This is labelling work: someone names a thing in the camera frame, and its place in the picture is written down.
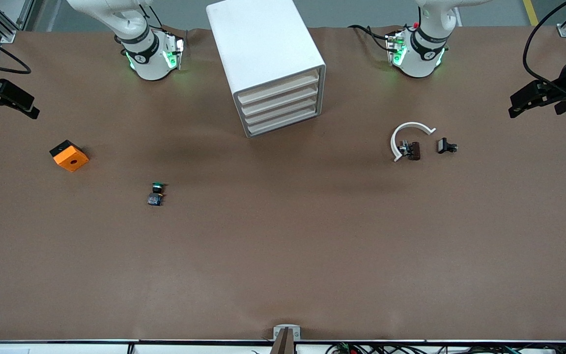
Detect orange box with black base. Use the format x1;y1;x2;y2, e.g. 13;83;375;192
49;140;89;173

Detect black left base cable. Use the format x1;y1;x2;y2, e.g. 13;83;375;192
348;23;393;53

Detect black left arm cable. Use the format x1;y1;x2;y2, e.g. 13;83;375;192
522;0;566;88

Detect brown camera mount pole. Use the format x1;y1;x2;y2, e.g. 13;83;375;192
269;328;296;354

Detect tangled black green cables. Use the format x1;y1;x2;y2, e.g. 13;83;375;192
325;342;566;354

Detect white table edge rail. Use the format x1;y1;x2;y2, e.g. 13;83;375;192
0;339;566;354

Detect white curved plastic piece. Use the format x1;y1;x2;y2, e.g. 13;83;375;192
390;121;437;163

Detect dark brown metal component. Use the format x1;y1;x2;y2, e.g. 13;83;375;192
398;140;422;161

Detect green push button switch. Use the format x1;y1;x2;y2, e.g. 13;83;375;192
147;182;166;207

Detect grey metal bracket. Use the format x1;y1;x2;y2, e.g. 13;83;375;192
273;324;302;341

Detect yellow floor tape strip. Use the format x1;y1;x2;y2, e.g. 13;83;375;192
522;0;539;27

